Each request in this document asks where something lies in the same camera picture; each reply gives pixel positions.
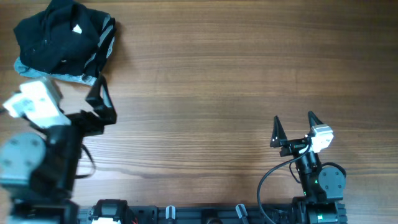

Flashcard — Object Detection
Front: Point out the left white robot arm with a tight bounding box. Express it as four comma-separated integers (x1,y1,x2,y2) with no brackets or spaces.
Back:
1,75,117,223

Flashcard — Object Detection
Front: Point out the grey clip on base rail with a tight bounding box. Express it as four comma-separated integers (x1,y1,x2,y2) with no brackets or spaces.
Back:
165,205,176,220

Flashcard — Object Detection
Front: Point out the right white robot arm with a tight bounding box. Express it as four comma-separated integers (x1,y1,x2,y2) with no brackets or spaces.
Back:
269,111,348,224

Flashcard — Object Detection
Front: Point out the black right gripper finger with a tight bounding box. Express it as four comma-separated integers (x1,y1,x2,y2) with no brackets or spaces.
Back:
308,111,323,128
270,116,287,147

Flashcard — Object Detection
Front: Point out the dark green polo shirt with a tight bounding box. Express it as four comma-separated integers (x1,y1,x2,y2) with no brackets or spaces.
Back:
14,0,108,75

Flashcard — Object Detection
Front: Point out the folded light blue garment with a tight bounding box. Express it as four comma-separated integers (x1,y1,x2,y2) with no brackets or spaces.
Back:
14,57,97,86

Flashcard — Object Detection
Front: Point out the folded black grey-trimmed garment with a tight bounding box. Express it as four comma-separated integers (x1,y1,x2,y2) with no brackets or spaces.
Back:
83,14,117,78

